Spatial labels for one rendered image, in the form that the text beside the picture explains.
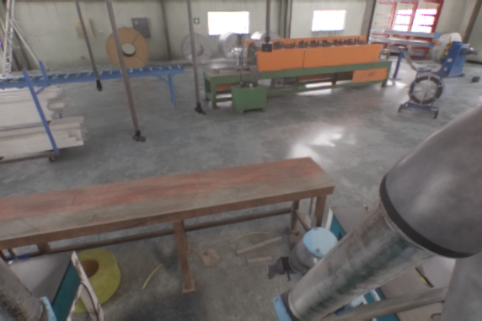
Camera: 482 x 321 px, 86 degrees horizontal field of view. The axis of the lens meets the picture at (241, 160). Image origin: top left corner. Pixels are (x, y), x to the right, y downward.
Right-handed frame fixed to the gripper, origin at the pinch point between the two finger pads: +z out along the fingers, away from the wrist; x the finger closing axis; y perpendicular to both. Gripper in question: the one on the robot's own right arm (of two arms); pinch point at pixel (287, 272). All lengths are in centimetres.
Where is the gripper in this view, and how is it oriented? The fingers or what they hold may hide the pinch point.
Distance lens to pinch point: 110.1
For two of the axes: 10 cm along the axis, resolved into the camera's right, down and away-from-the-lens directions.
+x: 9.8, 0.0, 2.0
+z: -1.6, 6.1, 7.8
